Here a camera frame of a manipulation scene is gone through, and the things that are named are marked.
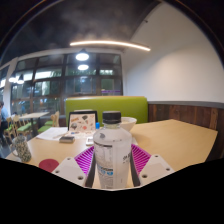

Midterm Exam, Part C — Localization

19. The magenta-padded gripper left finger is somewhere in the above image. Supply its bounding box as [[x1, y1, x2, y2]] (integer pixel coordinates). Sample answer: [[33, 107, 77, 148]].
[[52, 145, 98, 189]]

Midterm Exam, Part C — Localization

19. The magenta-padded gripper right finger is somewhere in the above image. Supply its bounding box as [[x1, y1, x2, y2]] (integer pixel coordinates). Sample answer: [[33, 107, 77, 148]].
[[129, 143, 175, 188]]

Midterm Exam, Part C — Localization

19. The clear plastic water bottle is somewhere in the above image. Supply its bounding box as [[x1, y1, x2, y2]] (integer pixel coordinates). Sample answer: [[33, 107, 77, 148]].
[[92, 111, 133, 190]]

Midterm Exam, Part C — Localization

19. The flat round red coaster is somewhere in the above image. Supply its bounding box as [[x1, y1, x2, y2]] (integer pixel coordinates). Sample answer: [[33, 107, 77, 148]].
[[38, 158, 60, 173]]

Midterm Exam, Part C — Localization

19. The small dark flat box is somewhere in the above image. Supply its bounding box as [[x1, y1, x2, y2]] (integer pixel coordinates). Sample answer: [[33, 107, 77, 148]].
[[58, 135, 76, 144]]

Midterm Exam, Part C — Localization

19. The small white flat device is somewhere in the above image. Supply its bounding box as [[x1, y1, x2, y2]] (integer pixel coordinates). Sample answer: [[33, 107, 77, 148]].
[[85, 135, 95, 147]]

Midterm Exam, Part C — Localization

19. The white paper sheet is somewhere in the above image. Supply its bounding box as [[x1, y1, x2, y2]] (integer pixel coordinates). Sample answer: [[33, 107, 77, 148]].
[[35, 126, 69, 141]]

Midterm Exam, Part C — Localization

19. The black tablet with stickers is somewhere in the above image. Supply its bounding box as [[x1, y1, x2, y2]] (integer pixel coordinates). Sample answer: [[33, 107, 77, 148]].
[[67, 110, 99, 133]]

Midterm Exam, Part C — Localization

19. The white ceramic bowl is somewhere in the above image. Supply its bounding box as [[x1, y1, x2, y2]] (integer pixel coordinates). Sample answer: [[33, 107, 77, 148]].
[[119, 116, 138, 133]]

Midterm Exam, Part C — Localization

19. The speckled ceramic mug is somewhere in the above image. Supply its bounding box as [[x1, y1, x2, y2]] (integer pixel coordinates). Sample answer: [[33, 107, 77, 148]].
[[10, 134, 33, 163]]

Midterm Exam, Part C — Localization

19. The group of green-seated wooden chairs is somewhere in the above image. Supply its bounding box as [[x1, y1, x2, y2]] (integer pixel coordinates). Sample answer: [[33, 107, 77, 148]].
[[2, 110, 61, 144]]

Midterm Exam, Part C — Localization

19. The light wooden dining table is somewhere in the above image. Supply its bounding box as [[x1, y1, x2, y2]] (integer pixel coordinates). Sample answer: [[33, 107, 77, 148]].
[[18, 111, 50, 134]]

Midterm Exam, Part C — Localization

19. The green upholstered bench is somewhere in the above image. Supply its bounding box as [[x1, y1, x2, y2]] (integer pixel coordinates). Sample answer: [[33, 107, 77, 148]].
[[64, 96, 149, 128]]

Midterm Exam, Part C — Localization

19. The long curved linear ceiling light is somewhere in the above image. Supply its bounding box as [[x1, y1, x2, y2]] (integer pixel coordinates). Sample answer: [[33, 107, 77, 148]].
[[69, 40, 152, 52]]

